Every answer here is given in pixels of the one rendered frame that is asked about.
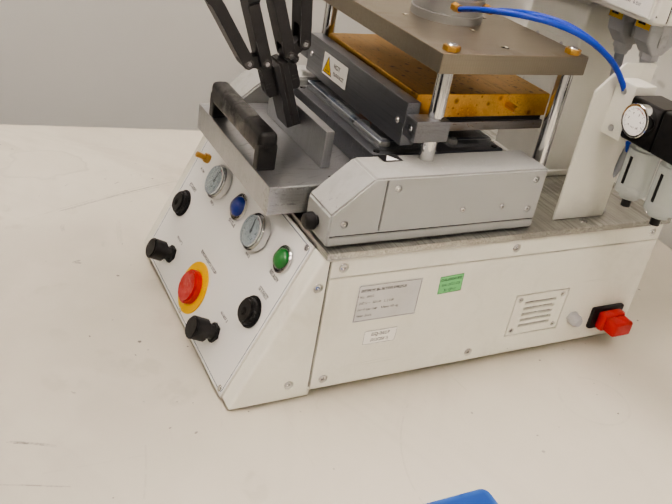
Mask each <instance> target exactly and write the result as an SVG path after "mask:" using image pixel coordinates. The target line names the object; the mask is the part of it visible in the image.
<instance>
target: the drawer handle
mask: <svg viewBox="0 0 672 504"><path fill-rule="evenodd" d="M209 114H210V116H211V117H213V118H223V117H226V118H227V119H228V120H229V121H230V122H231V123H232V124H233V126H234V127H235V128H236V129H237V130H238V131H239V132H240V134H241V135H242V136H243V137H244V138H245V139H246V141H247V142H248V143H249V144H250V145H251V146H252V147H253V149H254V150H255V151H254V160H253V167H254V168H255V170H256V171H268V170H274V169H275V162H276V155H277V147H278V146H277V133H276V132H275V131H274V130H273V129H272V128H271V127H270V126H269V125H268V124H267V123H266V122H265V121H264V120H263V119H262V118H261V117H260V116H259V115H258V113H257V112H256V111H255V110H254V109H253V108H252V107H251V106H250V105H249V104H248V103H247V102H246V101H245V100H244V99H243V98H242V97H241V96H240V95H239V94H238V93H237V92H236V91H235V89H234V88H233V87H232V86H231V85H230V84H229V83H228V82H222V81H217V82H214V83H213V86H212V92H211V97H210V109H209Z"/></svg>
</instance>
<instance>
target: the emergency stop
mask: <svg viewBox="0 0 672 504"><path fill-rule="evenodd" d="M201 288H202V275H201V273H200V272H199V271H197V270H194V269H190V270H189V271H187V272H186V273H185V274H184V275H183V276H182V278H181V280H180V283H179V286H178V297H179V299H180V301H181V302H182V303H185V304H192V303H193V302H194V301H195V300H196V299H197V297H198V296H199V294H200V291H201Z"/></svg>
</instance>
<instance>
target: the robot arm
mask: <svg viewBox="0 0 672 504"><path fill-rule="evenodd" d="M204 1H205V2H206V4H207V6H208V8H209V10H210V12H211V14H212V15H213V17H214V19H215V21H216V23H217V25H218V27H219V29H220V30H221V32H222V34H223V36H224V38H225V40H226V42H227V43H228V45H229V47H230V49H231V51H232V53H233V55H234V57H235V58H236V60H237V61H238V62H239V63H240V64H241V65H242V66H243V67H244V68H245V69H246V70H251V69H253V68H256V69H257V70H258V75H259V79H260V83H261V87H262V90H263V92H264V93H265V94H266V95H267V96H268V97H269V98H271V97H273V102H274V106H275V110H276V115H277V118H278V119H279V120H280V121H281V122H282V123H283V124H284V125H285V126H286V127H287V128H289V127H292V126H294V125H297V124H300V119H299V114H298V110H297V105H296V100H295V95H294V90H293V89H296V88H298V87H299V86H300V79H299V74H298V69H297V64H296V63H297V62H298V61H299V56H298V54H299V53H300V52H301V51H303V50H308V49H309V48H310V46H311V34H312V10H313V0H292V26H290V21H289V16H288V11H287V7H286V2H285V0H266V4H267V9H268V13H269V18H270V22H271V27H272V31H273V36H274V40H275V45H276V50H277V52H278V53H279V55H278V54H274V55H272V56H271V53H270V48H269V44H268V39H267V34H266V30H265V25H264V21H263V16H262V12H261V7H260V0H240V3H241V8H242V12H243V16H244V21H245V25H246V29H247V33H248V38H249V42H250V46H251V51H252V52H249V50H248V48H247V46H246V44H245V42H244V40H243V38H242V36H241V34H240V32H239V30H238V28H237V26H236V25H235V23H234V21H233V19H232V17H231V15H230V13H229V11H228V9H227V7H226V5H225V3H224V2H223V0H204Z"/></svg>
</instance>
